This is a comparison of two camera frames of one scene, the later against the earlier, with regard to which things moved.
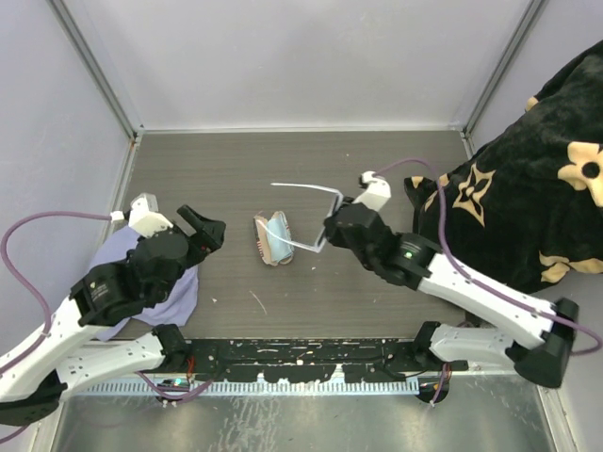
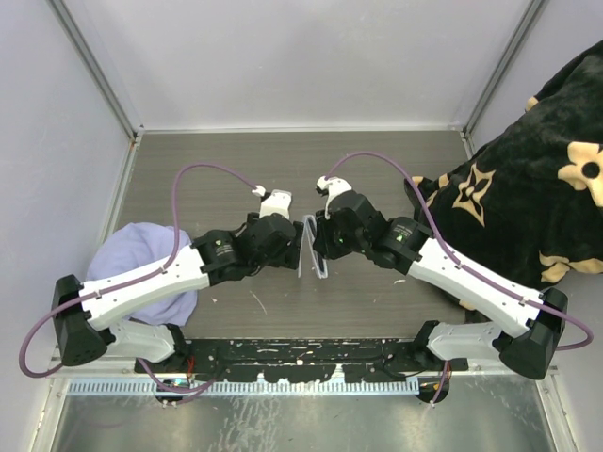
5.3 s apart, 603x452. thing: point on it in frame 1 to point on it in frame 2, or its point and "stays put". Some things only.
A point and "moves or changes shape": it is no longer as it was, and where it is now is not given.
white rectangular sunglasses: x=298 y=244 moves or changes shape
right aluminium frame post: x=529 y=14 stays put
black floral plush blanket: x=529 y=208 stays put
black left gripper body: x=202 y=247 to x=288 y=258
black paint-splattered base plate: x=294 y=361 stays put
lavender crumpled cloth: x=181 y=306 stays put
